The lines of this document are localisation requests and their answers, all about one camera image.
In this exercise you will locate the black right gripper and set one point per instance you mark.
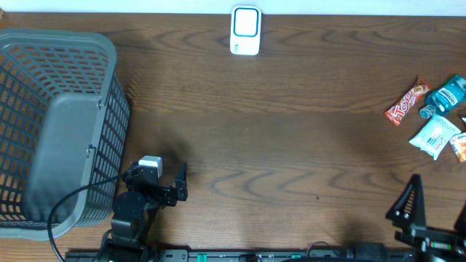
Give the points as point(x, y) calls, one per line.
point(437, 239)

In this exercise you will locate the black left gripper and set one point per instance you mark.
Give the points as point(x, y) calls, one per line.
point(168, 196)

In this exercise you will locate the mint green wipes pack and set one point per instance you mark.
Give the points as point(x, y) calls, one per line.
point(433, 137)

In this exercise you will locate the small orange carton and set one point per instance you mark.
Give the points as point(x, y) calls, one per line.
point(458, 145)

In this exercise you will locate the teal mouthwash bottle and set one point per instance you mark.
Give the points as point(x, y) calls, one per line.
point(445, 99)

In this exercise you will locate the red chocolate bar wrapper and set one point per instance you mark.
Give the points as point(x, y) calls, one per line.
point(398, 111)

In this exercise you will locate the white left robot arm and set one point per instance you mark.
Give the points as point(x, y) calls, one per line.
point(135, 210)

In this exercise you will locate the white barcode scanner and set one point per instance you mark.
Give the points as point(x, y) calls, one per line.
point(245, 31)

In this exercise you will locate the grey plastic basket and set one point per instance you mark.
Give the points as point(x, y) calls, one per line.
point(64, 119)

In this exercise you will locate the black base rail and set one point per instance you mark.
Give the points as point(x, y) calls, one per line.
point(270, 256)

